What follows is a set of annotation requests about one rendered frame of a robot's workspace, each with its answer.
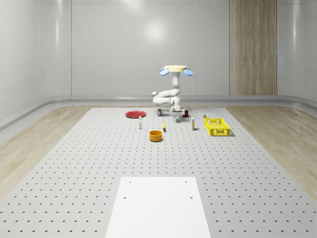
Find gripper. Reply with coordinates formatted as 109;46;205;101
170;108;185;119

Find yellow bowl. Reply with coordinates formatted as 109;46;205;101
149;130;163;143

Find red plate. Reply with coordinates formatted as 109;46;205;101
125;110;147;119

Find yellow basket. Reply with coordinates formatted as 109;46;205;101
204;117;231;137

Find white board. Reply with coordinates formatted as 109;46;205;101
105;177;212;238

